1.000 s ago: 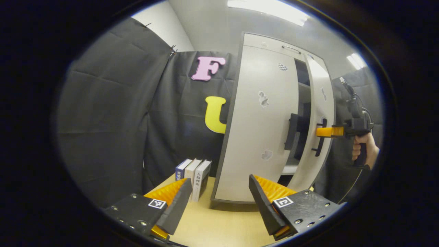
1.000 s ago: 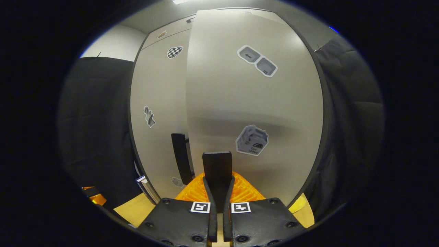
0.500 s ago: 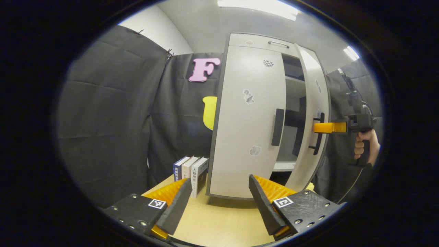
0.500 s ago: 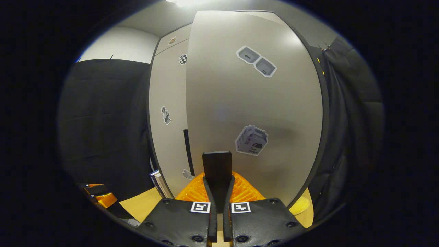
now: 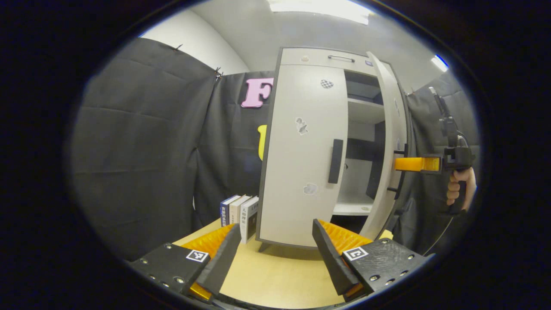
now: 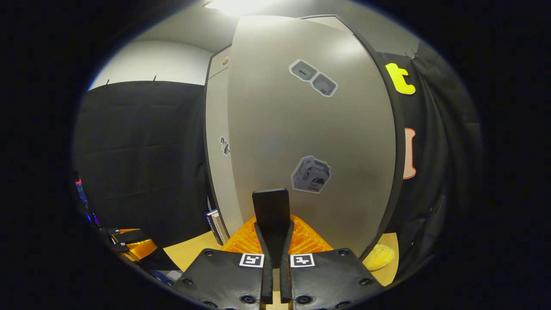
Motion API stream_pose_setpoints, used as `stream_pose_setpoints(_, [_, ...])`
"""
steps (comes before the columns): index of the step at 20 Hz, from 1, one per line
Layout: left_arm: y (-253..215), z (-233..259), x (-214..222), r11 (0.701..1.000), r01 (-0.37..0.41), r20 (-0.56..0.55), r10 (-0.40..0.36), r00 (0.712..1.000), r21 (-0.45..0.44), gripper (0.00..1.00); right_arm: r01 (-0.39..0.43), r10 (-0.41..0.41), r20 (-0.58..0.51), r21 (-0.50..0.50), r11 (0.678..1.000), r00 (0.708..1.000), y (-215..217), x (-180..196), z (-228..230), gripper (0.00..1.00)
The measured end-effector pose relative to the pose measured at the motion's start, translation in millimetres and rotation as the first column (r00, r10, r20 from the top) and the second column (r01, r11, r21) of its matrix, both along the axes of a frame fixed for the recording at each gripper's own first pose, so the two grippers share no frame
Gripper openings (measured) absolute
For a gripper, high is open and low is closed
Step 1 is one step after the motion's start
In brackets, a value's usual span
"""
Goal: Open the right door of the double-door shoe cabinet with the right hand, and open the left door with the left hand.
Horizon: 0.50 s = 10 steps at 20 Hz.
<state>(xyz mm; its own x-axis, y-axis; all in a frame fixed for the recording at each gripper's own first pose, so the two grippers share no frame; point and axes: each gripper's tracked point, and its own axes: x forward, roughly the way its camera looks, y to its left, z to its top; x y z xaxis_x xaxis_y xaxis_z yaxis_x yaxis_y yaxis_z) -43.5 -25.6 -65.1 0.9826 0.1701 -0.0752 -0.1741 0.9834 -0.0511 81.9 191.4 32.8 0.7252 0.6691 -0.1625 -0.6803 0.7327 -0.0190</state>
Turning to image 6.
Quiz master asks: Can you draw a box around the black door handle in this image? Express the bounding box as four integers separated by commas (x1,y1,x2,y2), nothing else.
252,188,291,267

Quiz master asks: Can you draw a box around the dark device with coloured lights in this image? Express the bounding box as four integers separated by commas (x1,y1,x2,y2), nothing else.
75,179,99,226

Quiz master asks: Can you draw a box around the grey cabinet drawer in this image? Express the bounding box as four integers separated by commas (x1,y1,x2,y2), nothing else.
208,45,233,80

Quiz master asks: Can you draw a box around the black backdrop cloth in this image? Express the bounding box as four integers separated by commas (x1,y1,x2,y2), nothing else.
379,52,448,276
413,41,483,259
73,81,211,259

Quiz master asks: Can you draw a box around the grey double-door shoe cabinet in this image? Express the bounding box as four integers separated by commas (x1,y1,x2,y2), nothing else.
205,14,407,261

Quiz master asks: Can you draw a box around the blue white item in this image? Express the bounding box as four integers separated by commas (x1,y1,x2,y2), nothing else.
151,269,183,285

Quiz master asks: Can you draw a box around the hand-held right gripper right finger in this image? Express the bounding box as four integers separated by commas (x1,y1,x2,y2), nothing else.
280,214,384,310

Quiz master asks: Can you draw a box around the yellow round bun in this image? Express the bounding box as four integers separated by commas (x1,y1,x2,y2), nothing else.
362,244,396,271

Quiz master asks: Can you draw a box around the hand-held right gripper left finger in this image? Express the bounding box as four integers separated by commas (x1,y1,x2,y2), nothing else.
172,215,274,310

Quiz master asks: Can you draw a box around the bright ceiling light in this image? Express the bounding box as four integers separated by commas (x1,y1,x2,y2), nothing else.
204,0,276,17

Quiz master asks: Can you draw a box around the white striped book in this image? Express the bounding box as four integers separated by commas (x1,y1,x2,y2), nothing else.
206,209,229,246

